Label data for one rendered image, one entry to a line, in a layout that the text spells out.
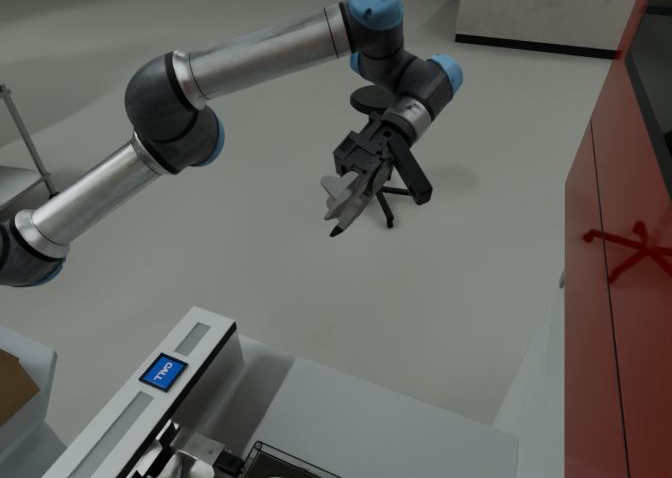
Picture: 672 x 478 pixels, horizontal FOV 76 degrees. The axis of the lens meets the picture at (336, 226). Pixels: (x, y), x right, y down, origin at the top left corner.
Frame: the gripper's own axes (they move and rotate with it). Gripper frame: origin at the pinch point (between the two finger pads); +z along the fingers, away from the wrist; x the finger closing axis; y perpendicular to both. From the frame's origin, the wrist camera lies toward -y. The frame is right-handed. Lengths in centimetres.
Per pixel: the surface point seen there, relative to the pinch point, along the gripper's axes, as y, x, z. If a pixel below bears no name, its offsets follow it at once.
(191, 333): 12.2, -13.5, 28.7
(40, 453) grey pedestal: 28, -33, 70
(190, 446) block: -1.7, -8.4, 40.2
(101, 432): 8.8, -2.9, 45.3
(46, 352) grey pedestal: 39, -25, 53
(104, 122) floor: 286, -237, -12
